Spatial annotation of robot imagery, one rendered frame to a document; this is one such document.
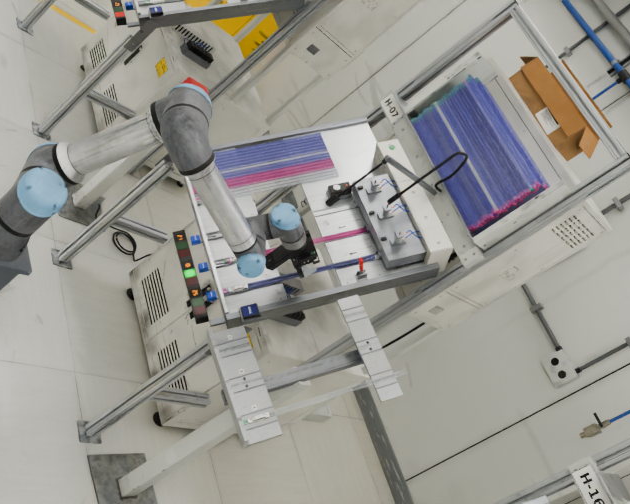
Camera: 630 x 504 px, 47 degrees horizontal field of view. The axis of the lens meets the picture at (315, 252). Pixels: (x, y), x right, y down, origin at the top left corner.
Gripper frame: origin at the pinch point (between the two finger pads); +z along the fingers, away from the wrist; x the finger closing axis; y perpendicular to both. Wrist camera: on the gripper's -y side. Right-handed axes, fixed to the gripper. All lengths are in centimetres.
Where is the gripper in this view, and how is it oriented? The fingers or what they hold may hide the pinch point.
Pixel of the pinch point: (300, 274)
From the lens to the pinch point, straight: 228.7
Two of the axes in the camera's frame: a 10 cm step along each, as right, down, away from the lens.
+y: 9.4, -3.5, 0.1
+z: 1.7, 4.9, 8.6
